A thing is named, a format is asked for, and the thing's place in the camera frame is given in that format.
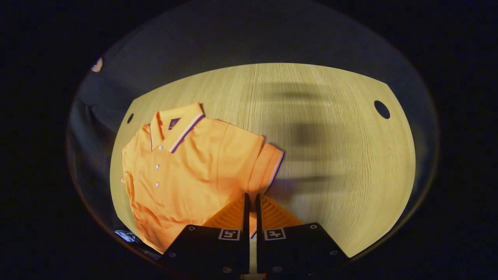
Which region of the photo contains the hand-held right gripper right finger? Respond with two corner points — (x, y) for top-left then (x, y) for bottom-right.
(255, 193), (349, 277)

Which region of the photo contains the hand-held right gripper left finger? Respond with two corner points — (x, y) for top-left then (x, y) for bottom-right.
(158, 192), (250, 277)

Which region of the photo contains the orange T-shirt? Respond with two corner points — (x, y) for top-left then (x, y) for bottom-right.
(121, 102), (285, 254)

